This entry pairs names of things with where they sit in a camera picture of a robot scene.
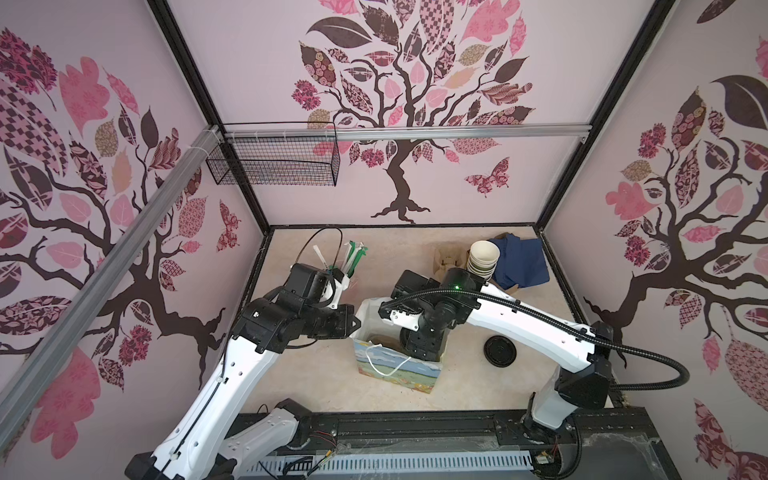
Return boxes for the black wire basket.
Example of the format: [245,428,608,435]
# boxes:
[206,120,341,187]

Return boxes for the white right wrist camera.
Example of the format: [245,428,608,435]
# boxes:
[378,305,421,332]

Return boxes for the stack of black lids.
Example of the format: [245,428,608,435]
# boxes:
[483,335,517,368]

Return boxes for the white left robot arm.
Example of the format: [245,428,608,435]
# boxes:
[125,263,361,479]

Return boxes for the blue paper napkins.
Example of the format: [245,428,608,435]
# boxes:
[490,234,550,290]

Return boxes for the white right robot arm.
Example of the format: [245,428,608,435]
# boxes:
[374,268,611,431]

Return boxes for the green white paper bag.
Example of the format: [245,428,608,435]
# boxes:
[351,297,443,394]

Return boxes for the stack of pulp cup carriers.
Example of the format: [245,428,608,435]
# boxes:
[432,242,469,282]

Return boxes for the stack of paper cups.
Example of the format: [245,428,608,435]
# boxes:
[467,240,501,280]

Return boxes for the wrapped straws bundle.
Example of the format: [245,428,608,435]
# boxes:
[312,241,368,278]

